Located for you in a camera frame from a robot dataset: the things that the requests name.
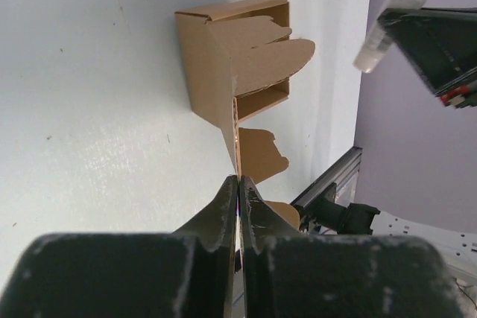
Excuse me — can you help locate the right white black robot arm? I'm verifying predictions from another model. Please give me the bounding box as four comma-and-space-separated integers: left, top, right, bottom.
302, 7, 476, 284

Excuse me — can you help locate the right aluminium side rail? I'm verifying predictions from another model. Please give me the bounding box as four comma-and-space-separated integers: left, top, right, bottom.
291, 147, 362, 222

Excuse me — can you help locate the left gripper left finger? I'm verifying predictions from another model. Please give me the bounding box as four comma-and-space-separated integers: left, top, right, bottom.
1, 176, 239, 317

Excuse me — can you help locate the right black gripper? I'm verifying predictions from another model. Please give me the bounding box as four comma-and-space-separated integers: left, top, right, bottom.
387, 7, 476, 109

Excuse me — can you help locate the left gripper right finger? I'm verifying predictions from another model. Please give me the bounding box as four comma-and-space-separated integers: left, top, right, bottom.
238, 177, 464, 317

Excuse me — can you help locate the brown cardboard express box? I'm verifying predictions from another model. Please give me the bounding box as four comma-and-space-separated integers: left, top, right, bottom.
174, 0, 317, 233

